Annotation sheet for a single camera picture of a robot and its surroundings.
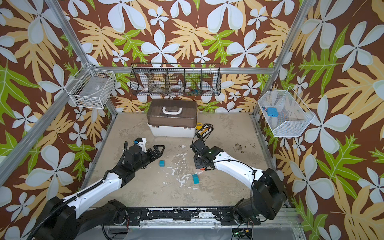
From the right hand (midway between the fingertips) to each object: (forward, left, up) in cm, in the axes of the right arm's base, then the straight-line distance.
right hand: (199, 161), depth 85 cm
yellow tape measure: (+31, -2, -6) cm, 32 cm away
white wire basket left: (+35, +63, +26) cm, 76 cm away
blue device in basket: (+23, -44, +17) cm, 52 cm away
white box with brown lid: (+22, +16, +13) cm, 30 cm away
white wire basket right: (+14, -50, +22) cm, 56 cm away
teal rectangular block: (-8, +2, -8) cm, 11 cm away
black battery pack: (+27, -6, -7) cm, 29 cm away
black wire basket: (+49, +14, +23) cm, 56 cm away
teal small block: (+3, +23, -7) cm, 24 cm away
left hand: (+5, +22, +7) cm, 23 cm away
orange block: (-5, -2, 0) cm, 5 cm away
